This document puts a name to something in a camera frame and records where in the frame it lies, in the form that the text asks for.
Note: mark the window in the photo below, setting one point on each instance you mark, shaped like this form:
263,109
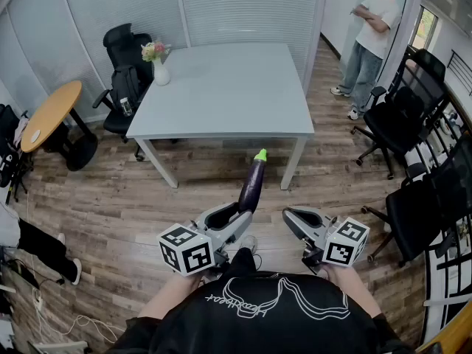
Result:
424,28

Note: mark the clear water bottle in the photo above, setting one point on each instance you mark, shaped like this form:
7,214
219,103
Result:
126,107

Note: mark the black backpack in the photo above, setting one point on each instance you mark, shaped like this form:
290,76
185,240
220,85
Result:
125,85

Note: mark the black office chair with backpack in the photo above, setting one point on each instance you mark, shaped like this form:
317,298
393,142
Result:
121,44

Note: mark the black metal rack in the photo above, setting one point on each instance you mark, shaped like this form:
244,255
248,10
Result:
448,271

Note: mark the white power strip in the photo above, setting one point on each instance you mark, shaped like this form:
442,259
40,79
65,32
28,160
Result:
38,301

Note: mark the black metal railing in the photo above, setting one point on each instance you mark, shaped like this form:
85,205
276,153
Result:
461,72

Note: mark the white ribbed vase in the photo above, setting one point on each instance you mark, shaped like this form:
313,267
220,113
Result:
161,75

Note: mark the black chair with clothes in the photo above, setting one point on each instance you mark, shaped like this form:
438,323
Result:
9,153

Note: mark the grey rectangular table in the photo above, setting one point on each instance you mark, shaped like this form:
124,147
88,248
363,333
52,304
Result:
225,94

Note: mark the yellow wooden desk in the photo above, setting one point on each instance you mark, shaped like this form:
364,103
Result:
453,334

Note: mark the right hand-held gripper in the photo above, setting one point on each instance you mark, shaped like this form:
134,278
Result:
344,245

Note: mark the person's white shoe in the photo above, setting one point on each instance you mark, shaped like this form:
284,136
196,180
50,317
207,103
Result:
250,242

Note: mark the person's right forearm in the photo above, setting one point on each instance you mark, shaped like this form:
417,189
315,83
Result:
354,290

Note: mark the person's black printed shirt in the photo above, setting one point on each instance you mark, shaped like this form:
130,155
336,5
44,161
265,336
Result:
258,330

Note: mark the person's left forearm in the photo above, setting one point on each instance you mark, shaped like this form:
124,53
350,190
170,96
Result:
166,297

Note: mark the small white round disc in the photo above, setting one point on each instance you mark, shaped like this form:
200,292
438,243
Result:
35,136

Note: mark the person's black trouser leg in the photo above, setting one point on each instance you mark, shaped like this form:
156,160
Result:
241,261

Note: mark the round wooden side table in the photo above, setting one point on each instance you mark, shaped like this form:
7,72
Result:
51,114

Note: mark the black mesh office chair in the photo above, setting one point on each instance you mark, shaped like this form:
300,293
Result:
398,124

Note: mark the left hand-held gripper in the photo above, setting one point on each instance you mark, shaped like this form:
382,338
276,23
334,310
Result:
186,251

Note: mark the purple eggplant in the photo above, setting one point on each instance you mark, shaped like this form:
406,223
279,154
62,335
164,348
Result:
252,183

